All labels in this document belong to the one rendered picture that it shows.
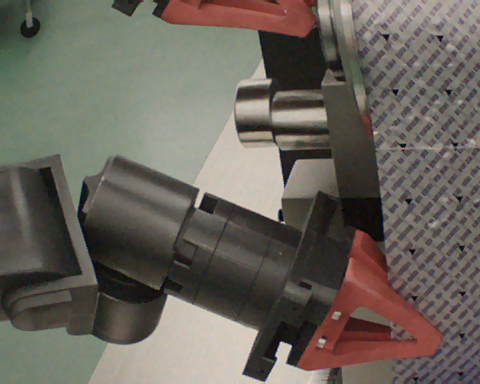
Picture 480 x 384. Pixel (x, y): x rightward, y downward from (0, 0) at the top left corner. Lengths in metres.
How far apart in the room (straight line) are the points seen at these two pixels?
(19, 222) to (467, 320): 0.25
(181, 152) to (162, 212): 3.03
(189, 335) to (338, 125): 0.40
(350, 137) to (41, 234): 0.19
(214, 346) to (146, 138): 2.79
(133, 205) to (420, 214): 0.14
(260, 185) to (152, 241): 0.66
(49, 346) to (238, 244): 2.21
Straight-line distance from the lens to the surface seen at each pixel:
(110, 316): 0.70
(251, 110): 0.71
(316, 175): 0.74
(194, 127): 3.82
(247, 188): 1.29
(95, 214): 0.64
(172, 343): 1.05
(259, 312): 0.64
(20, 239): 0.61
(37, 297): 0.61
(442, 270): 0.64
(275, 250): 0.64
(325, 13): 0.62
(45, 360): 2.78
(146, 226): 0.63
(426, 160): 0.61
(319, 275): 0.61
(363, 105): 0.60
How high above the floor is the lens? 1.45
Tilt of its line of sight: 26 degrees down
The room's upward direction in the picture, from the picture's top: 10 degrees counter-clockwise
